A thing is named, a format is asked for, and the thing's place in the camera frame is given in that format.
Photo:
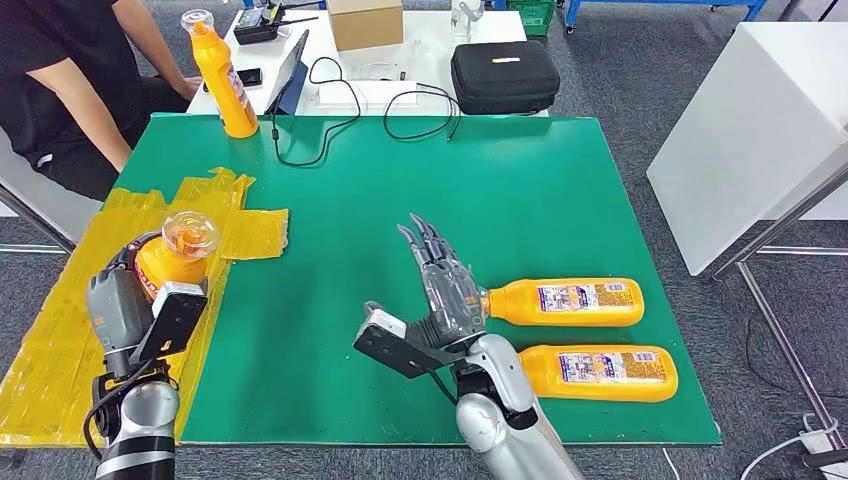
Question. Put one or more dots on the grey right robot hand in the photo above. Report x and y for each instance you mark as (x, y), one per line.
(454, 305)

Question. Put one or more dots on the person's left hand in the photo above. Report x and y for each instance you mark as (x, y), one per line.
(189, 86)

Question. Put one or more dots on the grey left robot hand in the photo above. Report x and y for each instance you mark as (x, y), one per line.
(119, 311)

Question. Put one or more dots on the orange detergent bottle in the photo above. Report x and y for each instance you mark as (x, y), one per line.
(222, 73)
(596, 392)
(570, 316)
(166, 265)

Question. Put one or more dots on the person's right forearm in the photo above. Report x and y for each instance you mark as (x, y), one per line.
(86, 112)

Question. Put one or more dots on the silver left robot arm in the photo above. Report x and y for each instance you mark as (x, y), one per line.
(142, 424)

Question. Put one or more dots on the person's left forearm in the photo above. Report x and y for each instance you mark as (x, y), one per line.
(149, 40)

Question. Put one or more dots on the yellow taped plastic sheet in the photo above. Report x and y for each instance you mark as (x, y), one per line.
(66, 331)

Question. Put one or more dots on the black phone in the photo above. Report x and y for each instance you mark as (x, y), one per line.
(250, 77)

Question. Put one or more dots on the black radio controller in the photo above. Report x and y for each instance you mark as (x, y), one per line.
(255, 26)

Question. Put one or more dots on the dark blue tablet case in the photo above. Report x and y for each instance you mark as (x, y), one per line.
(288, 73)

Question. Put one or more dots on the green table mat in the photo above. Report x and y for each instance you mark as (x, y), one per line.
(430, 199)

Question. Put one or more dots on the white bench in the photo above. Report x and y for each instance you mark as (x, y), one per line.
(46, 212)

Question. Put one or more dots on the person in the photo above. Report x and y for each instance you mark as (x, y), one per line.
(79, 26)

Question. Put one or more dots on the cardboard box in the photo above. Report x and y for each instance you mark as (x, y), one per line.
(364, 26)

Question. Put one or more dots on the black carrying case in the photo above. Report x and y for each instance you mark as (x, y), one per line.
(503, 79)

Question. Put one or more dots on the white table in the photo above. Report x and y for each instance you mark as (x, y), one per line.
(430, 40)

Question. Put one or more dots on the green plastic crate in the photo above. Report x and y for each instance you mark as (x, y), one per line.
(533, 16)

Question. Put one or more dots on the white cabinet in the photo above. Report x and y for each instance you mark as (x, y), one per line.
(742, 132)

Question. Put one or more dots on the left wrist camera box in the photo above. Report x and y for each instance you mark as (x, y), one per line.
(172, 324)

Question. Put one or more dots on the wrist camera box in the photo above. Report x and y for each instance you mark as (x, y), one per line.
(397, 348)
(172, 324)

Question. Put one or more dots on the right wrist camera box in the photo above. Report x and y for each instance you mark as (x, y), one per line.
(397, 348)

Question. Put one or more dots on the silver metal stand frame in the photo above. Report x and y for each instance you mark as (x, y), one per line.
(795, 213)

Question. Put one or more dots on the blue metal frame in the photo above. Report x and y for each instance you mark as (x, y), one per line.
(662, 2)

